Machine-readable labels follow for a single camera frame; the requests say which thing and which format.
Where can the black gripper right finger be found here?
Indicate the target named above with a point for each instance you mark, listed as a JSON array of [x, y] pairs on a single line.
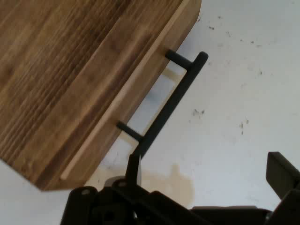
[[286, 178]]

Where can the brown wooden drawer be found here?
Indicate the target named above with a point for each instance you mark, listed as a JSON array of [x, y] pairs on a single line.
[[144, 77]]

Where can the brown wooden cabinet box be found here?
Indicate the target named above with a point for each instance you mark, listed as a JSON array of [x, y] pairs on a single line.
[[58, 70]]

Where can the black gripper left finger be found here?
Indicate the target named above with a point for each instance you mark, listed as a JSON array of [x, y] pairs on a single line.
[[110, 206]]

